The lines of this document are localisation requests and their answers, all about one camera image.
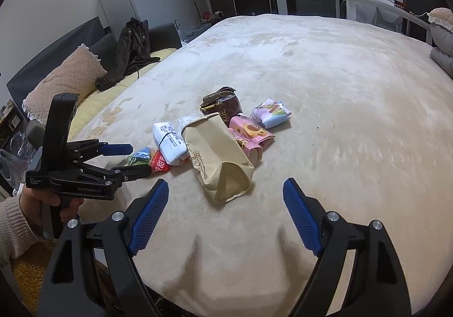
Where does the pink snack packet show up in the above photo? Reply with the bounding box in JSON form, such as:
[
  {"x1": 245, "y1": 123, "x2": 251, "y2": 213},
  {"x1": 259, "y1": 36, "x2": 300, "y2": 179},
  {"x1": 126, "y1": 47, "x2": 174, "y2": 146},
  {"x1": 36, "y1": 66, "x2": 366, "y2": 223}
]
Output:
[
  {"x1": 229, "y1": 115, "x2": 276, "y2": 144},
  {"x1": 227, "y1": 129, "x2": 264, "y2": 166}
]

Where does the green snack wrapper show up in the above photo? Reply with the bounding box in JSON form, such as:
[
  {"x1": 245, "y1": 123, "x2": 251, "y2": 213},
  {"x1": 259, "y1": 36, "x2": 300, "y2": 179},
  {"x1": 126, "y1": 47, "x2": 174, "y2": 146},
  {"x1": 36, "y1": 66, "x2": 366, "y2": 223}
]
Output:
[{"x1": 127, "y1": 148, "x2": 153, "y2": 166}]

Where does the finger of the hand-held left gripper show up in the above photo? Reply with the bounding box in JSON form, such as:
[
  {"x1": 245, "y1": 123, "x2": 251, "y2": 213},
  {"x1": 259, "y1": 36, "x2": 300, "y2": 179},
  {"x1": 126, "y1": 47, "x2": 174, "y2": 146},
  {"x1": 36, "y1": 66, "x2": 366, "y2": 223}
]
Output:
[
  {"x1": 76, "y1": 165, "x2": 152, "y2": 187},
  {"x1": 65, "y1": 139, "x2": 134, "y2": 162}
]

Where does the brown paper bag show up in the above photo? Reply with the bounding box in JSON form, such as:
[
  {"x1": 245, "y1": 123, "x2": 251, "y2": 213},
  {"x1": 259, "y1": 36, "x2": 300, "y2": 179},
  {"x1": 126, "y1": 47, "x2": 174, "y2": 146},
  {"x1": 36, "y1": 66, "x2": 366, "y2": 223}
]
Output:
[{"x1": 181, "y1": 112, "x2": 255, "y2": 204}]

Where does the beige frilled pillow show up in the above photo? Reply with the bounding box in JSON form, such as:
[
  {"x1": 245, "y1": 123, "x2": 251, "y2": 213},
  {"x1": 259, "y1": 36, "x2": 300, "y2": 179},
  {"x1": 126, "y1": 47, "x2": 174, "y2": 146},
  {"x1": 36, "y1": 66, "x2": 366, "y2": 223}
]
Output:
[
  {"x1": 23, "y1": 44, "x2": 107, "y2": 126},
  {"x1": 428, "y1": 7, "x2": 453, "y2": 34}
]

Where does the grey storage box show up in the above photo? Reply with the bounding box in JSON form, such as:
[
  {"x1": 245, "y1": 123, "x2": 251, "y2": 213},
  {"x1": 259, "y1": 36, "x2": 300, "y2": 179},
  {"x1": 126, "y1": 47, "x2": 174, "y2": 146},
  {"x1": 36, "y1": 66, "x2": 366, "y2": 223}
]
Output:
[{"x1": 186, "y1": 25, "x2": 213, "y2": 43}]

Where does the dark grey sofa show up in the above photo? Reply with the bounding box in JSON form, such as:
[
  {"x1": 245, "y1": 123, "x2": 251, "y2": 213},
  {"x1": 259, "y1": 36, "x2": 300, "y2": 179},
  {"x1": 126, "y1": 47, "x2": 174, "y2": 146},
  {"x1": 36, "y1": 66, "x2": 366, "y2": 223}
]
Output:
[{"x1": 6, "y1": 17, "x2": 117, "y2": 101}]

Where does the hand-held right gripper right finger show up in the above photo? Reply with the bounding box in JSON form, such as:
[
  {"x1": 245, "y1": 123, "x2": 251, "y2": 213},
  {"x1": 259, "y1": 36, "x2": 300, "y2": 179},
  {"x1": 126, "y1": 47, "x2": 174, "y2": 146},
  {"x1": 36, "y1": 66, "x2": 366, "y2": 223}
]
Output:
[{"x1": 282, "y1": 177, "x2": 413, "y2": 317}]

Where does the white chair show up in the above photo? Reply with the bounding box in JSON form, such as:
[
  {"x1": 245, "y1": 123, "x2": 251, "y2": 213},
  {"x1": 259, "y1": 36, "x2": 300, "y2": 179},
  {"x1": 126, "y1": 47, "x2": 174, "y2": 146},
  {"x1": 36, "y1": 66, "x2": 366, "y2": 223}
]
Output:
[{"x1": 373, "y1": 5, "x2": 404, "y2": 34}]

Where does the red snack wrapper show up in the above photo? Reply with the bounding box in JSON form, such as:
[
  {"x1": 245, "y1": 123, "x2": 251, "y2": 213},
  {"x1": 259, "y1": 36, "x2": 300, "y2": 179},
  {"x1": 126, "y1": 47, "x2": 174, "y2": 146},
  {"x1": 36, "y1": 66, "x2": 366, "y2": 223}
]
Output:
[{"x1": 150, "y1": 150, "x2": 170, "y2": 173}]

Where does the white table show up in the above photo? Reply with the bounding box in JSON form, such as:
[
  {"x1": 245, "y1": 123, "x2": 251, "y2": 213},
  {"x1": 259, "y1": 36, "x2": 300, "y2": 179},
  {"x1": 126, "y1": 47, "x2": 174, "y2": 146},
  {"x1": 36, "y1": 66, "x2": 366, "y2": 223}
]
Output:
[{"x1": 334, "y1": 0, "x2": 432, "y2": 45}]

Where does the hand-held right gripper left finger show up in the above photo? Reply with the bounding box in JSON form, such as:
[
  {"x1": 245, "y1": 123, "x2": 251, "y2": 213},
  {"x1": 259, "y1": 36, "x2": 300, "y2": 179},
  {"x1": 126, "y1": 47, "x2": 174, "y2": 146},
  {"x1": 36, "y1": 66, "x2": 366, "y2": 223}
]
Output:
[{"x1": 37, "y1": 178, "x2": 170, "y2": 317}]

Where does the brown snack packet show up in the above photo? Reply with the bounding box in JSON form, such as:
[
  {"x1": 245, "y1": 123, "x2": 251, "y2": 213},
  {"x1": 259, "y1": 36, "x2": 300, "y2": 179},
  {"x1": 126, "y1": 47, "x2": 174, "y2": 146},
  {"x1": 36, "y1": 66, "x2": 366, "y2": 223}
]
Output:
[{"x1": 200, "y1": 87, "x2": 243, "y2": 123}]

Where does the mustard yellow rug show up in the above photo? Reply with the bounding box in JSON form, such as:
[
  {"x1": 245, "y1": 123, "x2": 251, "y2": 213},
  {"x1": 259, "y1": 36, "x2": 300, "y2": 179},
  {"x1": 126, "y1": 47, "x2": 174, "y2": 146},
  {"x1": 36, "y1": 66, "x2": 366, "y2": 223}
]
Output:
[{"x1": 10, "y1": 239, "x2": 117, "y2": 317}]

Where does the pastel snack packet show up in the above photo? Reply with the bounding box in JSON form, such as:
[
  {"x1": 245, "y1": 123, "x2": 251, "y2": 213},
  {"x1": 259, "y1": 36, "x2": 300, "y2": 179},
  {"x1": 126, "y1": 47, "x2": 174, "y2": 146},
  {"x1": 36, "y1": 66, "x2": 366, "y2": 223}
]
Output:
[{"x1": 251, "y1": 97, "x2": 292, "y2": 129}]

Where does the person's left hand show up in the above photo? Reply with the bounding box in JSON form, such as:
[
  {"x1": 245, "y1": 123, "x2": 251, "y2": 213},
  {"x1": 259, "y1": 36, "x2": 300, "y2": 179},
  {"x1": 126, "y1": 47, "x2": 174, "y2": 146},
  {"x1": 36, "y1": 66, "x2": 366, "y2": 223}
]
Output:
[{"x1": 19, "y1": 193, "x2": 84, "y2": 225}]

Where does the black jacket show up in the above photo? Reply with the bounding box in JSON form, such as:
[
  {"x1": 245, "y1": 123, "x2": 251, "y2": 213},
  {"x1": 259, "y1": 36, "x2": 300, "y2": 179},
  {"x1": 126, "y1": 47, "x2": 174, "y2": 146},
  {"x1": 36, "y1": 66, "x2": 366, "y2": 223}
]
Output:
[{"x1": 95, "y1": 18, "x2": 161, "y2": 92}]

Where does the yellow blanket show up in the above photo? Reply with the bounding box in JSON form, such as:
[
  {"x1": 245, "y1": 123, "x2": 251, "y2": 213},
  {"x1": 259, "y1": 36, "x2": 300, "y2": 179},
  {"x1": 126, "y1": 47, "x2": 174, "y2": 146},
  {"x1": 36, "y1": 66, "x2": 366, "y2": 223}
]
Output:
[{"x1": 67, "y1": 48, "x2": 178, "y2": 141}]

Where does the clear plastic bag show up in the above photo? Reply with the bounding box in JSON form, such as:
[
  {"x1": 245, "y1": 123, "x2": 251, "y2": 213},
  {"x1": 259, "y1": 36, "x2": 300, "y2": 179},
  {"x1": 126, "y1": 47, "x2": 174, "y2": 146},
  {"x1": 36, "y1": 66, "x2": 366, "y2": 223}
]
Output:
[{"x1": 0, "y1": 133, "x2": 40, "y2": 194}]

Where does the white paper packet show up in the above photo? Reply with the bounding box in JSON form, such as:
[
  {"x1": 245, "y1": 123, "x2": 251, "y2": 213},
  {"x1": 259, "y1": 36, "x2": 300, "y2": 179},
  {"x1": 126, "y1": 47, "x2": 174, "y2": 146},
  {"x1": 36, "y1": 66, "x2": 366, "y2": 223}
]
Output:
[{"x1": 152, "y1": 121, "x2": 190, "y2": 165}]

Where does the folded grey duvet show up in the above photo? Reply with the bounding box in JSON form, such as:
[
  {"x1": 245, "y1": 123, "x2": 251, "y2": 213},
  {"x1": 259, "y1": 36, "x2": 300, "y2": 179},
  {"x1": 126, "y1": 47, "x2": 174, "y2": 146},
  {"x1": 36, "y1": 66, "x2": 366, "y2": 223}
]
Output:
[{"x1": 430, "y1": 24, "x2": 453, "y2": 77}]

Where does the black headboard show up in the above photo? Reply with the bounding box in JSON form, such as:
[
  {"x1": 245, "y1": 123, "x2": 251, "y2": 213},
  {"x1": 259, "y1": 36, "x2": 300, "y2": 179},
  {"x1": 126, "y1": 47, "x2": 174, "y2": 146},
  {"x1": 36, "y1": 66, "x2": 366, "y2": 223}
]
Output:
[{"x1": 401, "y1": 0, "x2": 448, "y2": 46}]

